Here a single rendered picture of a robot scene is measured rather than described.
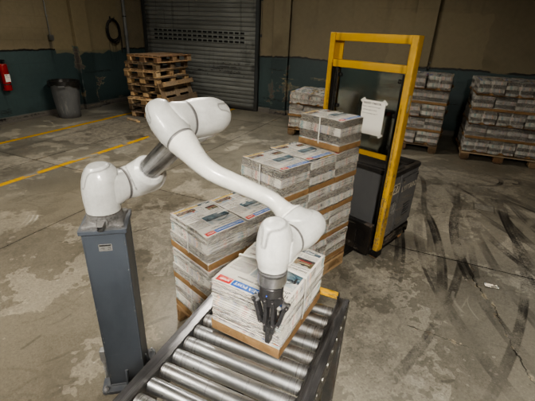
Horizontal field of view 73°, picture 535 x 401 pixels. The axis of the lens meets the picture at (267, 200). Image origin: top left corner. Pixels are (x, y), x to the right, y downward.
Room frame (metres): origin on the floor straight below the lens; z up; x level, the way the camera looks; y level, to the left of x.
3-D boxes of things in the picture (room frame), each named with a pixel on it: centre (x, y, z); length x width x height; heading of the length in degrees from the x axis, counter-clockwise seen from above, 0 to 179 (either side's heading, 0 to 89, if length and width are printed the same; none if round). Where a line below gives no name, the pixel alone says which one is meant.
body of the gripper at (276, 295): (0.90, -0.02, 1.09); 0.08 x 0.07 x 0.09; 67
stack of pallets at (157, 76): (8.56, 2.55, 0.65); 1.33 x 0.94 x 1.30; 161
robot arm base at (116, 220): (1.47, 0.75, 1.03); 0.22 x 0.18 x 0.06; 14
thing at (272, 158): (2.30, -0.05, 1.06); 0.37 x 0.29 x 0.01; 46
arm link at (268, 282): (0.90, -0.02, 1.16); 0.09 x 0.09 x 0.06
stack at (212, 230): (2.20, 0.05, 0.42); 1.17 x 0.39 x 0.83; 136
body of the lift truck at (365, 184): (3.31, -1.01, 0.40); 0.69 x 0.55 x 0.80; 46
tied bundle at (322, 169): (2.51, -0.25, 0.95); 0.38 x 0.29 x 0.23; 46
